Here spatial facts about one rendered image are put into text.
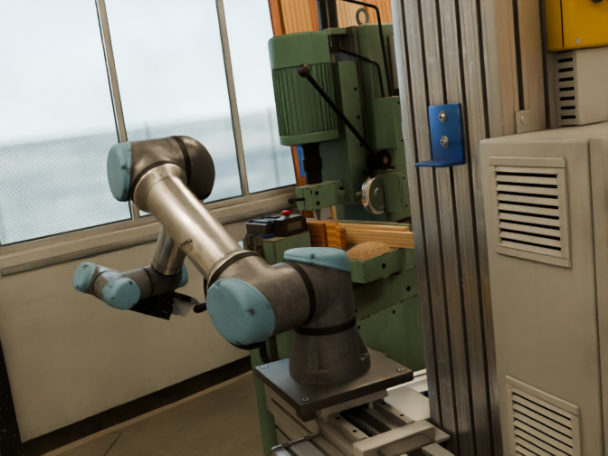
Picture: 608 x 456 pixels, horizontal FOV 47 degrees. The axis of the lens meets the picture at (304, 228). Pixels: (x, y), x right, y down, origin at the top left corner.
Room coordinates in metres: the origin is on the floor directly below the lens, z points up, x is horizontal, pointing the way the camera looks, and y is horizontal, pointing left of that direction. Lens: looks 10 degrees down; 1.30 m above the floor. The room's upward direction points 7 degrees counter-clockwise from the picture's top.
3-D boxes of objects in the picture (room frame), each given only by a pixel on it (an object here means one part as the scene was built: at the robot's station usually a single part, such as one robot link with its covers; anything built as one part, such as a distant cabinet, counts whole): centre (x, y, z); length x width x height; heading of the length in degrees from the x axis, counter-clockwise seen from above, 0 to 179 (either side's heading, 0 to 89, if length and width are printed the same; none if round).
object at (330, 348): (1.22, -0.02, 0.87); 0.15 x 0.15 x 0.10
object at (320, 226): (1.98, 0.00, 0.94); 0.16 x 0.01 x 0.07; 42
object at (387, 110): (2.09, -0.31, 1.23); 0.09 x 0.08 x 0.15; 132
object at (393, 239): (1.96, -0.14, 0.92); 0.55 x 0.02 x 0.04; 42
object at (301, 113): (2.06, -0.05, 1.35); 0.18 x 0.18 x 0.31
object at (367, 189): (2.05, -0.23, 1.02); 0.12 x 0.03 x 0.12; 132
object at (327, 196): (2.07, -0.06, 1.03); 0.14 x 0.07 x 0.09; 132
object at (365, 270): (1.97, 0.02, 0.87); 0.61 x 0.30 x 0.06; 42
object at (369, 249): (1.80, -0.16, 0.91); 0.12 x 0.09 x 0.03; 132
